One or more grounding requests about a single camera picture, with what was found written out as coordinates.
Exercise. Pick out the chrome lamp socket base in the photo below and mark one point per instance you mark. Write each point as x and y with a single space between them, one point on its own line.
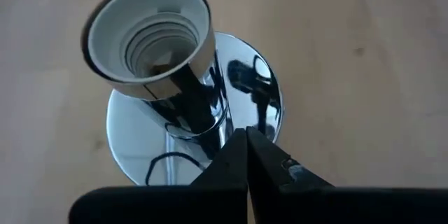
150 42

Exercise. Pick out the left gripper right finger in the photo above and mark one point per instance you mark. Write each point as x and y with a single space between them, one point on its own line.
315 206

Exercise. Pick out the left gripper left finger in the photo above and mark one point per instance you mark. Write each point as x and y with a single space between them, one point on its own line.
175 204

